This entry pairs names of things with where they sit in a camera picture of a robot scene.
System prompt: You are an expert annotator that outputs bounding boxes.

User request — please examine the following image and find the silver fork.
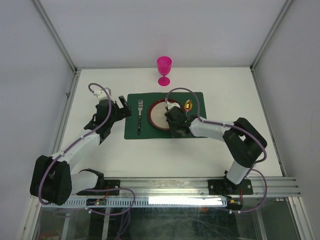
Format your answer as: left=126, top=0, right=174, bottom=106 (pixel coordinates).
left=137, top=99, right=143, bottom=135

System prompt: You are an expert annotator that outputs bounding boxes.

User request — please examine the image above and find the gold bowl spoon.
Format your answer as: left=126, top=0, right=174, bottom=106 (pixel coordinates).
left=184, top=99, right=193, bottom=116

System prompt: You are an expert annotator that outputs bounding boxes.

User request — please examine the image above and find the green placemat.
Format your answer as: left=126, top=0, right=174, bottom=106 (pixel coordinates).
left=124, top=92, right=198, bottom=140

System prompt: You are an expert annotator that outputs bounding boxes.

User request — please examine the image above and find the red rimmed cream plate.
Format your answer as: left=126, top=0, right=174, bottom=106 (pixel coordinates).
left=148, top=98, right=170, bottom=131

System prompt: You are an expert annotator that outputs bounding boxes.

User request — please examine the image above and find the pink plastic goblet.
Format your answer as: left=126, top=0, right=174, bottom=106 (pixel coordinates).
left=156, top=56, right=172, bottom=87

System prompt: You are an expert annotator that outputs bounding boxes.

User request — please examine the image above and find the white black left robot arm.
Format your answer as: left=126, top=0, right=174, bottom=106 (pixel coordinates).
left=29, top=95, right=132, bottom=206

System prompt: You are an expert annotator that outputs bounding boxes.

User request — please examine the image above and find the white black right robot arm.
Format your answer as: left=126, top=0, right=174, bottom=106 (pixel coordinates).
left=164, top=104, right=268, bottom=194

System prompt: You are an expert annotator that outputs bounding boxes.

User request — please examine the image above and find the aluminium left frame post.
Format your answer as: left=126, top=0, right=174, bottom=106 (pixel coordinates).
left=31, top=0, right=81, bottom=76

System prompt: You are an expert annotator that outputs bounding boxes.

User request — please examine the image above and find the aluminium frame post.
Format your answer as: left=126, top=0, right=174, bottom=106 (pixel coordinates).
left=249, top=0, right=295, bottom=72
left=31, top=0, right=81, bottom=76

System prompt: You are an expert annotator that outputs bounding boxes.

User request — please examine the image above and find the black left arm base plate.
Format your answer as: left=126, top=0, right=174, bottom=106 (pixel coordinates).
left=76, top=178, right=121, bottom=197

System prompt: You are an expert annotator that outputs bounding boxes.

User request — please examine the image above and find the aluminium front rail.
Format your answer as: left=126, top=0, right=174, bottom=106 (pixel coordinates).
left=31, top=176, right=300, bottom=198

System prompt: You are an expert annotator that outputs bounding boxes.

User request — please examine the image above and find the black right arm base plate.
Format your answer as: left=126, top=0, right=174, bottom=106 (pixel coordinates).
left=207, top=178, right=254, bottom=197

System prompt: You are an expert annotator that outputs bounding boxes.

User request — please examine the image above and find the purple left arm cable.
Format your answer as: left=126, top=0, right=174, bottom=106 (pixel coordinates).
left=37, top=82, right=137, bottom=240

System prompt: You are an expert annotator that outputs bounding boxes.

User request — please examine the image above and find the white slotted cable duct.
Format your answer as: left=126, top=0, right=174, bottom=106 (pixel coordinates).
left=41, top=197, right=228, bottom=208

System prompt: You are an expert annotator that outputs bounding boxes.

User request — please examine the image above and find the aluminium right frame post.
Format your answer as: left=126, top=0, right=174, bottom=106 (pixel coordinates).
left=249, top=0, right=295, bottom=72

